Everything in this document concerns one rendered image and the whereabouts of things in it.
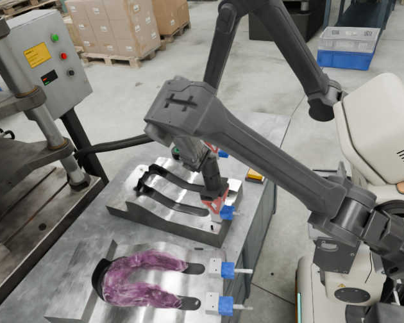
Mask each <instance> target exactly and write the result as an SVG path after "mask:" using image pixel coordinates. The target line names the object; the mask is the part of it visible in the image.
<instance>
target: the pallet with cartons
mask: <svg viewBox="0 0 404 323"><path fill-rule="evenodd" d="M152 4H153V9H154V12H155V17H156V23H157V26H158V31H159V34H160V36H164V37H165V39H164V41H165V43H173V42H174V38H173V36H181V35H183V34H184V32H183V29H190V28H191V24H190V15H189V7H188V3H187V0H152Z"/></svg>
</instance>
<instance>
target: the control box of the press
mask: <svg viewBox="0 0 404 323"><path fill-rule="evenodd" d="M6 22H7V24H8V25H9V27H10V29H11V31H10V34H9V35H8V36H7V38H8V40H9V42H10V43H11V45H12V47H13V49H14V51H15V53H16V54H17V56H18V58H19V60H20V61H21V63H22V65H23V67H24V69H25V70H26V72H27V74H28V76H29V78H30V80H31V81H32V83H33V85H38V86H41V87H42V88H43V90H44V92H45V93H46V96H47V100H46V102H45V103H44V104H45V106H46V108H47V110H48V112H49V113H50V115H51V117H52V118H53V120H54V121H55V120H56V119H61V120H62V122H63V124H64V126H65V128H66V130H67V132H68V134H69V135H70V137H71V139H72V141H73V143H74V145H75V146H76V147H74V153H75V152H76V151H77V150H78V151H79V150H80V149H84V148H88V147H90V146H92V145H91V143H90V141H89V139H88V137H87V134H86V132H85V130H84V129H83V126H82V125H81V122H80V120H79V118H78V116H77V115H76V112H75V111H74V107H75V106H76V105H77V104H79V103H81V102H82V100H84V98H86V97H87V96H88V95H90V94H91V93H93V90H92V87H91V86H90V83H89V80H88V78H87V75H86V74H85V71H84V69H83V66H82V64H81V62H80V59H79V57H78V54H77V52H76V50H75V47H74V45H73V43H72V40H71V38H70V35H69V33H68V31H67V28H66V26H65V23H64V21H63V19H62V16H61V14H60V11H58V10H57V9H53V10H33V11H31V12H28V13H25V14H23V15H20V16H18V17H15V18H13V19H10V20H8V21H6ZM0 75H1V77H2V79H3V80H4V82H5V83H6V85H7V87H8V88H9V89H10V90H13V89H15V87H14V85H13V83H12V82H11V81H10V78H9V77H8V75H7V74H6V72H5V71H4V69H3V67H2V66H1V64H0ZM82 167H83V168H84V170H85V172H86V173H88V174H89V175H91V176H96V177H99V178H101V179H102V181H103V183H104V187H105V186H107V184H108V183H109V180H108V178H107V176H106V174H105V171H104V169H103V167H102V165H101V163H100V161H99V159H98V157H97V155H96V153H93V154H89V155H88V156H87V157H86V158H85V161H84V162H83V165H82Z"/></svg>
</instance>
